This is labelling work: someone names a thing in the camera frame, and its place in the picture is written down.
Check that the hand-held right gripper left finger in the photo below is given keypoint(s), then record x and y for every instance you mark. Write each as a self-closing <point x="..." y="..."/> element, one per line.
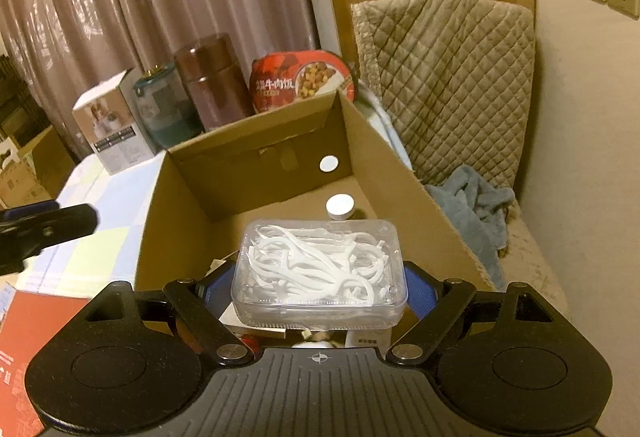
<point x="215" y="292"/>

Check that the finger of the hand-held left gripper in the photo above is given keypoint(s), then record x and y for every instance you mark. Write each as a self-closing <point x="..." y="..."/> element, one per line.
<point x="65" y="223"/>
<point x="30" y="212"/>

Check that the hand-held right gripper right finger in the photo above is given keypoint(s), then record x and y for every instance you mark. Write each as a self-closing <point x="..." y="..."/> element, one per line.
<point x="420" y="289"/>

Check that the cardboard box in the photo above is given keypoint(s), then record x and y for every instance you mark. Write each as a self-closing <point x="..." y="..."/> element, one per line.
<point x="185" y="197"/>

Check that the small white green bottle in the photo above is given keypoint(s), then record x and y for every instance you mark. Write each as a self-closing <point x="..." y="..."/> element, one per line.
<point x="341" y="207"/>

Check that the pastel checkered tablecloth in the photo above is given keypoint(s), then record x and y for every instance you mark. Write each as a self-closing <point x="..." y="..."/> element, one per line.
<point x="100" y="207"/>

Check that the printed shipping carton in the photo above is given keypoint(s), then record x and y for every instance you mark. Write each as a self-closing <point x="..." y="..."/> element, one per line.
<point x="40" y="167"/>

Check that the white carved chair back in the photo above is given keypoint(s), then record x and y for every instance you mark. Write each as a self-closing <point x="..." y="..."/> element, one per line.
<point x="7" y="152"/>

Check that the blue grey towel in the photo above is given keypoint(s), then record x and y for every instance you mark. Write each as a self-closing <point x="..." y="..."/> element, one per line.
<point x="475" y="207"/>

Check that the white product box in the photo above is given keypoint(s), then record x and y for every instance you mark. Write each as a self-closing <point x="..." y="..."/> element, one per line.
<point x="117" y="132"/>

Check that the beige seat cushion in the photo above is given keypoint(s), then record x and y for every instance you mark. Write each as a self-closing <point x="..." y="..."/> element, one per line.
<point x="535" y="257"/>

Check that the green glass jar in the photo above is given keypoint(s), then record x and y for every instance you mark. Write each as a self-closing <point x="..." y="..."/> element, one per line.
<point x="167" y="112"/>

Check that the brown metal thermos jar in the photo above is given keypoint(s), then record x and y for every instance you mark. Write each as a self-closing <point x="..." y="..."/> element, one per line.
<point x="215" y="82"/>

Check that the beige quilted chair cover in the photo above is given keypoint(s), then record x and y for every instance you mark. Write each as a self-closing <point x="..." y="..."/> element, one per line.
<point x="450" y="82"/>

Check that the red instant rice bowl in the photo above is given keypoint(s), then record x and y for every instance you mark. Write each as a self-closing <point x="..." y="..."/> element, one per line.
<point x="300" y="79"/>

